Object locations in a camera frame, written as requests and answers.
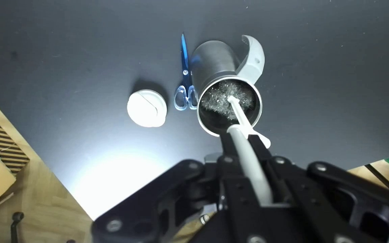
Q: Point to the brown slatted vent panel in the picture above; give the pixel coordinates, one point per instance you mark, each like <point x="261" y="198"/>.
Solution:
<point x="3" y="141"/>

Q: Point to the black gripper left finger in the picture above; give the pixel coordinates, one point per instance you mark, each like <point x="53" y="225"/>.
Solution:
<point x="172" y="202"/>

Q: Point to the white round flask lid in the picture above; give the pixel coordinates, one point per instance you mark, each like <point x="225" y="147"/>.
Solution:
<point x="148" y="109"/>

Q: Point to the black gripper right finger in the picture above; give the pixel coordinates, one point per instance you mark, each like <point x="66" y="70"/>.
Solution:
<point x="338" y="202"/>

